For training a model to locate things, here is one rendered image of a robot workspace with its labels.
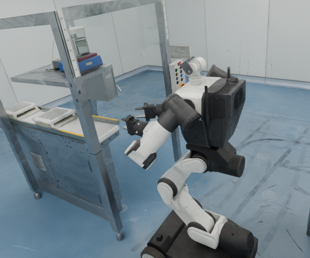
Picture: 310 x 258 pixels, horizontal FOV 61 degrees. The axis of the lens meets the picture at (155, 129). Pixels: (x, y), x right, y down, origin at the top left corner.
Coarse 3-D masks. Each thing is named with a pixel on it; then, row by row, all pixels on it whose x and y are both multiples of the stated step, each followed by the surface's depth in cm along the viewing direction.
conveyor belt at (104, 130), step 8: (40, 112) 241; (24, 120) 229; (72, 120) 214; (64, 128) 202; (72, 128) 200; (80, 128) 198; (96, 128) 194; (104, 128) 192; (112, 128) 191; (104, 136) 184
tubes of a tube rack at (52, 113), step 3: (51, 111) 217; (54, 111) 215; (57, 111) 214; (60, 111) 213; (63, 111) 213; (45, 114) 212; (48, 114) 211; (51, 114) 210; (54, 114) 210; (57, 114) 209; (48, 117) 206; (51, 117) 204
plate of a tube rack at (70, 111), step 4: (60, 108) 222; (64, 108) 221; (68, 112) 212; (72, 112) 213; (36, 116) 213; (60, 116) 206; (64, 116) 207; (32, 120) 211; (36, 120) 207; (40, 120) 204; (44, 120) 203; (48, 120) 202; (52, 120) 201; (56, 120) 202
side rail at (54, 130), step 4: (12, 120) 227; (16, 120) 222; (20, 120) 220; (24, 124) 218; (28, 124) 214; (32, 124) 210; (36, 124) 208; (40, 128) 205; (44, 128) 202; (48, 128) 199; (52, 128) 196; (52, 132) 198; (56, 132) 194; (60, 132) 191; (64, 132) 188; (68, 136) 188; (72, 136) 185; (76, 136) 182; (80, 136) 179; (84, 140) 178
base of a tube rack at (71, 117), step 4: (72, 116) 215; (76, 116) 217; (64, 120) 210; (68, 120) 211; (40, 124) 209; (44, 124) 208; (48, 124) 207; (56, 124) 205; (60, 124) 205; (56, 128) 203
